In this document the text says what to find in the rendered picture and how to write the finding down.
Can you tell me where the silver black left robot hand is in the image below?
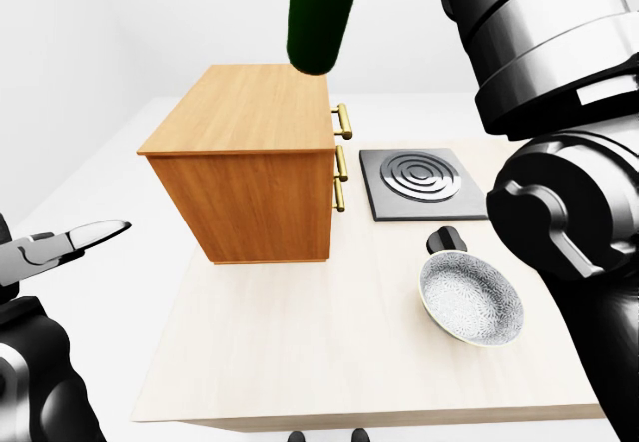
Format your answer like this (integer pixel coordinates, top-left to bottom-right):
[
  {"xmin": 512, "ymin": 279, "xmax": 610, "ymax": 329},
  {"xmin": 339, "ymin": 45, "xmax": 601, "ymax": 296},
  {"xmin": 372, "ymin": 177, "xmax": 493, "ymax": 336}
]
[{"xmin": 0, "ymin": 212, "xmax": 133, "ymax": 295}]

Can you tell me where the wooden cabinet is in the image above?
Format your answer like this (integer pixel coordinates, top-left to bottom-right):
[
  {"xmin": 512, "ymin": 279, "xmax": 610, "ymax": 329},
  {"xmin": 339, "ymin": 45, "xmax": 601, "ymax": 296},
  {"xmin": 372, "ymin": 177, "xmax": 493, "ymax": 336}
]
[{"xmin": 137, "ymin": 64, "xmax": 336, "ymax": 265}]

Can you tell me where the dark green wine bottle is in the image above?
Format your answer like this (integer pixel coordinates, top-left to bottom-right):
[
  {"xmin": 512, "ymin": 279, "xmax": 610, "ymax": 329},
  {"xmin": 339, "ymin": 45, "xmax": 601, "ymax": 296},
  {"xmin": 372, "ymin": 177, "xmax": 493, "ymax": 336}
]
[{"xmin": 285, "ymin": 0, "xmax": 360, "ymax": 76}]

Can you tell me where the flat dark stove plate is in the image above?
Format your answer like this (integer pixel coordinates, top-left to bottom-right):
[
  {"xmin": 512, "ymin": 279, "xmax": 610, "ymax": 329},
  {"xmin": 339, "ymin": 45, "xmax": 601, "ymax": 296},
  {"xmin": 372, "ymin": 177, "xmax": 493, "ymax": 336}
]
[{"xmin": 358, "ymin": 148, "xmax": 490, "ymax": 223}]

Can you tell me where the patterned grey bowl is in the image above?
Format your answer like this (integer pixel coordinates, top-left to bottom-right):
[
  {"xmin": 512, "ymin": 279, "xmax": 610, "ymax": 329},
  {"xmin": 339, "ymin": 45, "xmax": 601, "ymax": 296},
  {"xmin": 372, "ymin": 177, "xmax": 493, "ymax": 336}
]
[{"xmin": 417, "ymin": 250, "xmax": 526, "ymax": 348}]

